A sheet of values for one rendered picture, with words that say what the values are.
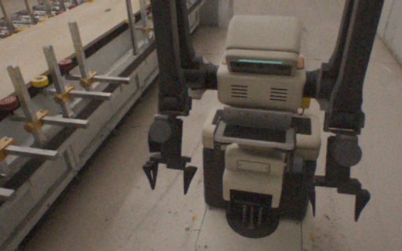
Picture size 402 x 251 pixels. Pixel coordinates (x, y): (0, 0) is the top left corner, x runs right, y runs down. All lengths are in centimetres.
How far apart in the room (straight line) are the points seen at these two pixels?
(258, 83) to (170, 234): 131
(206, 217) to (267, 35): 112
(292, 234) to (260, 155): 66
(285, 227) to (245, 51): 109
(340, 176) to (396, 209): 167
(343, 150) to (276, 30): 39
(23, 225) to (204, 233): 107
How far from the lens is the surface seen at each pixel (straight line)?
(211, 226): 175
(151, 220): 218
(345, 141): 76
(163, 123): 79
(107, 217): 227
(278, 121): 107
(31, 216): 223
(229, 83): 103
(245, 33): 95
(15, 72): 163
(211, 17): 581
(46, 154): 148
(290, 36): 94
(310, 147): 147
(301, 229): 179
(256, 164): 121
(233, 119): 108
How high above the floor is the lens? 163
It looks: 33 degrees down
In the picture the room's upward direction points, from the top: 2 degrees counter-clockwise
